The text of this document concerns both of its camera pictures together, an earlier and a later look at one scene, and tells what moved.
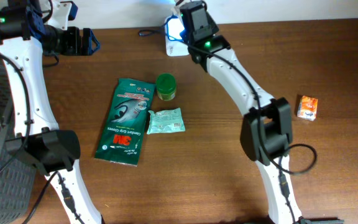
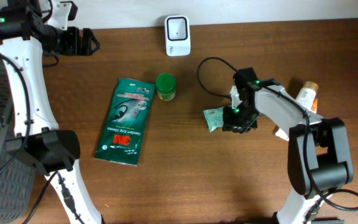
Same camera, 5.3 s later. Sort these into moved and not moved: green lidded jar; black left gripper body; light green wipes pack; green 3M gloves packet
Moved: light green wipes pack
Not moved: black left gripper body; green 3M gloves packet; green lidded jar
